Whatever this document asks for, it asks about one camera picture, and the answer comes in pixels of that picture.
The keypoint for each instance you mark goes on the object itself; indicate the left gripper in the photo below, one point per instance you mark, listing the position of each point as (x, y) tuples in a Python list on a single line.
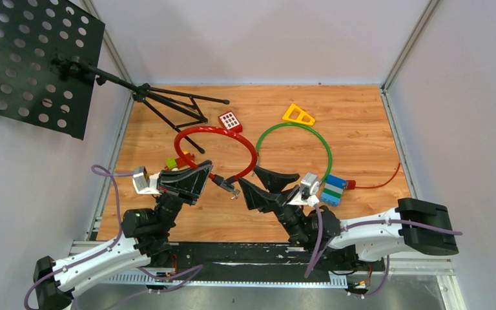
[(191, 181)]

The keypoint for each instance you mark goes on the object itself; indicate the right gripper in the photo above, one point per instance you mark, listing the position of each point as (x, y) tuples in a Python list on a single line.
[(257, 197)]

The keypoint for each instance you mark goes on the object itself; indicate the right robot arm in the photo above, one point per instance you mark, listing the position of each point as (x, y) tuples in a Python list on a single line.
[(413, 225)]

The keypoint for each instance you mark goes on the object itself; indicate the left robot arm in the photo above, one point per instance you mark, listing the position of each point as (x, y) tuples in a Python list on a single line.
[(142, 238)]

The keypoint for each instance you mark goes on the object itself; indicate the red green toy car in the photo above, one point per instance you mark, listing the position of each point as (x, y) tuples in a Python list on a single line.
[(178, 163)]

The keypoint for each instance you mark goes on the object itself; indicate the red window toy brick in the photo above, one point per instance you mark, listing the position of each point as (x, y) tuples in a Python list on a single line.
[(230, 122)]

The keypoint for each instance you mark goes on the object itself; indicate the blue green white brick stack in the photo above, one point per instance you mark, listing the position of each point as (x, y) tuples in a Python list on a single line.
[(332, 190)]

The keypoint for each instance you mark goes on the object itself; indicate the yellow triangular toy piece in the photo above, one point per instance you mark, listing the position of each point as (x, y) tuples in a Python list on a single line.
[(295, 114)]

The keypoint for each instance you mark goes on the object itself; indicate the black perforated music stand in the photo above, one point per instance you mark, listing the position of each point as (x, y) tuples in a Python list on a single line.
[(49, 53)]

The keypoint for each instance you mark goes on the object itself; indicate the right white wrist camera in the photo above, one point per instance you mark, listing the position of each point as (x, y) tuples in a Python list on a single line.
[(305, 193)]

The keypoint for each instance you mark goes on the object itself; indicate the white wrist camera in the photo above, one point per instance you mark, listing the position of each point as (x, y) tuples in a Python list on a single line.
[(305, 193), (145, 183)]

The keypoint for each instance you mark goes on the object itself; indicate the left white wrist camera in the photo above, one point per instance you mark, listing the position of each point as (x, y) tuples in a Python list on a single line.
[(145, 183)]

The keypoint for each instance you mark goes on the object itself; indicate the green cable lock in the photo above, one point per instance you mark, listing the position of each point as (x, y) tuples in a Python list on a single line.
[(306, 128)]

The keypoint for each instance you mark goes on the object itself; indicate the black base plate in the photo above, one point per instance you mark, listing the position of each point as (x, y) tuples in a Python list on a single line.
[(257, 261)]

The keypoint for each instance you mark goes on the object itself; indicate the grey slotted cable duct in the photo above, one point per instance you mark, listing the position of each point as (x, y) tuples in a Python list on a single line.
[(137, 277)]

